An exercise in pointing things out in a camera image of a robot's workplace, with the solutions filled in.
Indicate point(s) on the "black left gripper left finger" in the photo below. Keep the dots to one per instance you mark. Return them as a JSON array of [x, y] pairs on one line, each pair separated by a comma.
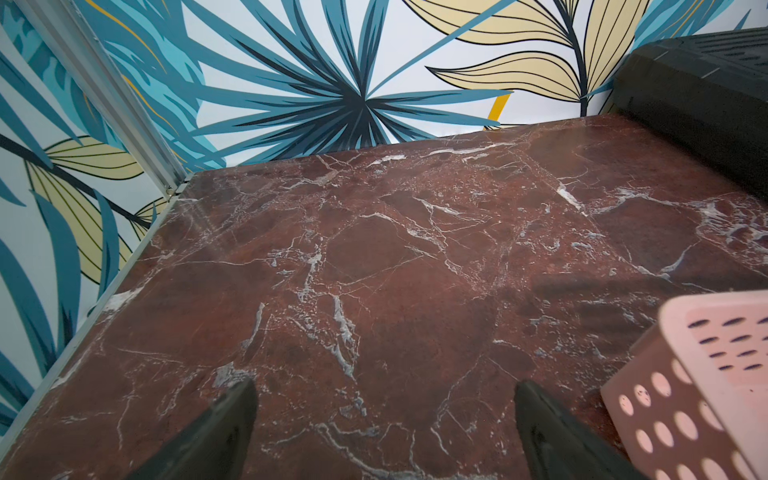
[[214, 445]]

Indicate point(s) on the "black plastic tool case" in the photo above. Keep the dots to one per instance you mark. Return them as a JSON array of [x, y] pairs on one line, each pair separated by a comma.
[[707, 92]]

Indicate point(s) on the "aluminium corner post left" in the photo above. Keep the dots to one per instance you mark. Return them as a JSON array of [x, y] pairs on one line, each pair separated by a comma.
[[65, 31]]

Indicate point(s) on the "pink perforated plastic basket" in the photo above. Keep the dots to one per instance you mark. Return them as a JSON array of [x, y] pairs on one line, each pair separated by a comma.
[[692, 401]]

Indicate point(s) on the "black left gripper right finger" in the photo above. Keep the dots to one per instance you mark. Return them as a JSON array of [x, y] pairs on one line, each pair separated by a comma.
[[558, 446]]

